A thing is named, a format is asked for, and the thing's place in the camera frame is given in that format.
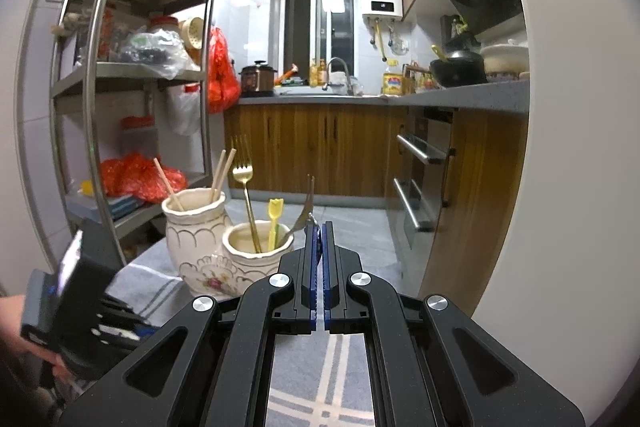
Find wooden chopstick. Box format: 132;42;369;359
216;147;236;202
209;148;227;204
153;157;184;211

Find gold fork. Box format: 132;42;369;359
231;134;262;254

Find steel kitchen faucet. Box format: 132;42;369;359
322;56;354;95

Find person's left hand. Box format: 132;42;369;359
0;295;70;383

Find cream ceramic double utensil holder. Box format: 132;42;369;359
160;187;294;300

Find grey striped table cloth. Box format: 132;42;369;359
90;223;406;426

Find red plastic bag on shelf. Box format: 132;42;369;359
100;152;169;204

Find built-in steel oven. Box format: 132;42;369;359
386;107;454;251

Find wooden base cabinets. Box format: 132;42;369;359
224;103;528;312

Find white plastic bag hanging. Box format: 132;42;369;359
166;83;201;136

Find hanging red plastic bag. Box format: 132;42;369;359
207;26;241;114

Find electric pressure cooker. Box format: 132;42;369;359
241;61;277;98

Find clear plastic bag on shelf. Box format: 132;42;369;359
117;28;196;80

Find steel shelving rack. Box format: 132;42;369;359
50;0;214;265

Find yellow oil bottle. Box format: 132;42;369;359
382;58;404;96

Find black wok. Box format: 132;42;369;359
430;44;487;89

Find white ceramic pot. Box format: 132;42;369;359
480;42;529;77

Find window with sliding frame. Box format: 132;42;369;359
278;0;356;80

